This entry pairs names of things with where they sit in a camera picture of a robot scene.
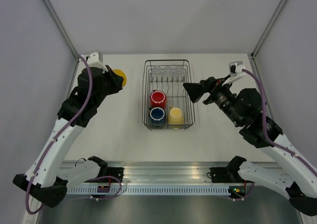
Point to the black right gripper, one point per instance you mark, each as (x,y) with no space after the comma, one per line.
(211,84)

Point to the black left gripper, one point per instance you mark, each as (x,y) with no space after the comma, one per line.
(116,80)

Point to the yellow mug black handle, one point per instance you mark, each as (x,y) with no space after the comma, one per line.
(120,73)

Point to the pale yellow mug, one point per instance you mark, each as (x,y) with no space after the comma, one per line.
(175,116)

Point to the red mug black handle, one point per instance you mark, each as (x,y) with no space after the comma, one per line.
(158,99)

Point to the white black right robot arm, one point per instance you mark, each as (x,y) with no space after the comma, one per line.
(299,184)

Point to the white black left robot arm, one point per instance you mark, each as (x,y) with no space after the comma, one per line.
(43,180)

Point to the clear glass right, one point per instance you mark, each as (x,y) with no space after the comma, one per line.
(179,71)

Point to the clear glass left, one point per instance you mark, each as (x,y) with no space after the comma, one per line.
(156,71)

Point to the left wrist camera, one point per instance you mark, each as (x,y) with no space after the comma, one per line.
(95,60)

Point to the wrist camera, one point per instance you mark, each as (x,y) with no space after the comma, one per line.
(235,72)
(95,60)

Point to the black wire dish rack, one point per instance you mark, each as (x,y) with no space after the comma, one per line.
(176,95)

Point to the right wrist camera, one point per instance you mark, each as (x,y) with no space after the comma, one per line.
(235,72)

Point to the blue mug black handle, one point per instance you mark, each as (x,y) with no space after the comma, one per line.
(157,115)

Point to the aluminium mounting rail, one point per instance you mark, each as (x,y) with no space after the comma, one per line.
(166,173)

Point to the white slotted cable duct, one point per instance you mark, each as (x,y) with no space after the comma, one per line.
(213,190)

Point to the left aluminium frame post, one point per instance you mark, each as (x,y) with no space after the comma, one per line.
(60,27)

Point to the aluminium frame post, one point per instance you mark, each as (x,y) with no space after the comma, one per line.
(277,12)
(60,27)

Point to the right aluminium frame post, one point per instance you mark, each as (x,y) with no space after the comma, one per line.
(277,12)

